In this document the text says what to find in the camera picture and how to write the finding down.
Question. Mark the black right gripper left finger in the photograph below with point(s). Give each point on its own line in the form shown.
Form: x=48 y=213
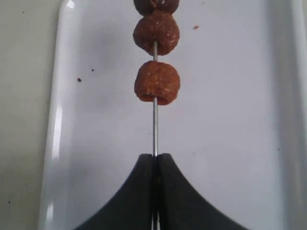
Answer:
x=130 y=208

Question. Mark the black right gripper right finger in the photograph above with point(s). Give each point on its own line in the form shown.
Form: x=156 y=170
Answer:
x=181 y=207

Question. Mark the brown meatball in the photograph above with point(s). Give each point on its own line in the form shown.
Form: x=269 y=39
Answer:
x=145 y=7
x=157 y=79
x=159 y=27

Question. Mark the thin metal skewer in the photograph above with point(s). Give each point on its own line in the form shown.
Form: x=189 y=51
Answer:
x=155 y=154

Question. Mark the white rectangular plastic tray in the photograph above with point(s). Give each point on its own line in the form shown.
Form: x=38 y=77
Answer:
x=237 y=130

